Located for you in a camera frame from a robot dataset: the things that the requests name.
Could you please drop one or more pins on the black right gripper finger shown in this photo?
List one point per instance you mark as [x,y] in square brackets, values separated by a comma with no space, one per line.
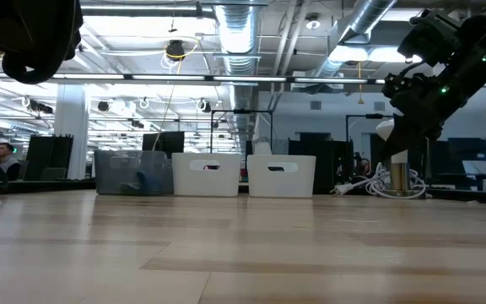
[405,139]

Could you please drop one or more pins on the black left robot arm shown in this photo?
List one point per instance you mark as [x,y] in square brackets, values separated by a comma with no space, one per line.
[23,34]

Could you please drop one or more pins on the white mushroom lamp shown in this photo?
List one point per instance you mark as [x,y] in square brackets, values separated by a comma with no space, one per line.
[400,177]

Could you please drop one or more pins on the person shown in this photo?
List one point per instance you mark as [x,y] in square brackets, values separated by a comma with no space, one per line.
[364,165]
[7,162]

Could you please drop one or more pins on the black cabinet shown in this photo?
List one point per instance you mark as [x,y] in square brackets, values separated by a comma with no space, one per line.
[327,164]

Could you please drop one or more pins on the white plastic bin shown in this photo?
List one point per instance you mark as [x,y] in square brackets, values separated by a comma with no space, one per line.
[207,181]
[277,181]

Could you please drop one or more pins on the long light bar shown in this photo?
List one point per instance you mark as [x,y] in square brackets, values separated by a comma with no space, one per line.
[247,79]

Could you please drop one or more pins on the black monitor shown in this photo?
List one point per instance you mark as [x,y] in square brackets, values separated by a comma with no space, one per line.
[165,143]

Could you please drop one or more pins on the grey translucent plastic bin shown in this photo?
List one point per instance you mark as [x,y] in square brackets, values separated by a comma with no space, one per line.
[112,169]

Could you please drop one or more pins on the white pillar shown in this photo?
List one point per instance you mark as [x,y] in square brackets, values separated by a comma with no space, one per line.
[72,139]

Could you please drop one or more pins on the black partition panel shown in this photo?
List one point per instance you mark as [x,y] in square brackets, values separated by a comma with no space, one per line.
[49,156]

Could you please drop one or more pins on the black stand frame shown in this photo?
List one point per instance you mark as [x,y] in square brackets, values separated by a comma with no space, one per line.
[365,115]
[241,111]

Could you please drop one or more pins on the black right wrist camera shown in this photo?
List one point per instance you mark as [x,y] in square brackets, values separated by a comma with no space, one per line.
[428,36]

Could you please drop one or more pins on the silver slanted ventilation duct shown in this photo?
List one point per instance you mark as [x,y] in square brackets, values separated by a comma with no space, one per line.
[352,29]

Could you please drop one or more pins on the silver ribbed ventilation duct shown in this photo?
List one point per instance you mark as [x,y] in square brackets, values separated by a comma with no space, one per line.
[236,29]

